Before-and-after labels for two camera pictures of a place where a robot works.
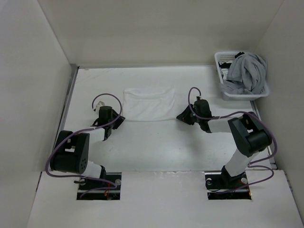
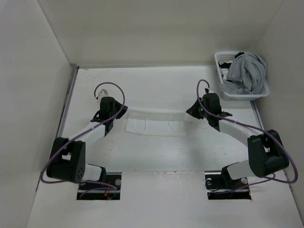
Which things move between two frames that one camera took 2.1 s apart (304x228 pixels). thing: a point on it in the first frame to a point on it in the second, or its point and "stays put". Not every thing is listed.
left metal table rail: x=74 y=70 stays put
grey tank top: x=247 y=73 stays put
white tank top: x=148 y=104 to x=156 y=121
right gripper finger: x=187 y=116 to x=197 y=110
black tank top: x=225 y=65 stays put
